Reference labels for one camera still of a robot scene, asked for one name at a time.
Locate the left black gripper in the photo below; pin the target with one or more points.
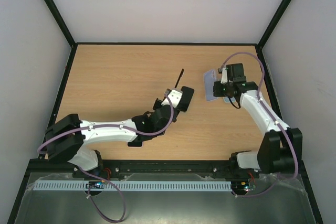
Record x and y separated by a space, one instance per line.
156 104

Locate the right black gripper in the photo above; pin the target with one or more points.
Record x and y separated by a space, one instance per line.
218 88

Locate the light blue phone case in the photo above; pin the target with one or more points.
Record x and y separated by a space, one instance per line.
228 100

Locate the lilac phone case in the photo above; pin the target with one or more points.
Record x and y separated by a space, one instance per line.
209 78

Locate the teal phone black screen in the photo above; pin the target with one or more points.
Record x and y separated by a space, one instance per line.
187 94

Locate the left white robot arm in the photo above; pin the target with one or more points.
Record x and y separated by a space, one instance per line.
68 140

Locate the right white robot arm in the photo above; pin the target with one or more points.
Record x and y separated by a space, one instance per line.
281 147

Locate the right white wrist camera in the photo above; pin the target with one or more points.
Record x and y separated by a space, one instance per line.
223 72

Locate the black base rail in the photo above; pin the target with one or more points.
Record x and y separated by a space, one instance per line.
216 169

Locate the black aluminium frame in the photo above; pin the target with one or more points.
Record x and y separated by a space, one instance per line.
73 45

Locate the grey slotted cable duct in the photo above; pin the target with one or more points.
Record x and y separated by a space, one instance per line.
77 185

